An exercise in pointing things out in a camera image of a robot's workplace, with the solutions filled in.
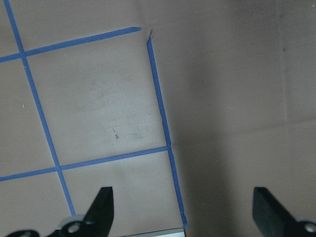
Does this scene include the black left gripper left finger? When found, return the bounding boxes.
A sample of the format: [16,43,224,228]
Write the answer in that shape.
[4,186,115,237]

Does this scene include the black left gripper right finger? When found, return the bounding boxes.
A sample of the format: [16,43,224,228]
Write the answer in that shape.
[252,187,316,237]

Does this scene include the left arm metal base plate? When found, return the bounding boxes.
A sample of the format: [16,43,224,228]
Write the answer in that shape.
[130,228,186,237]

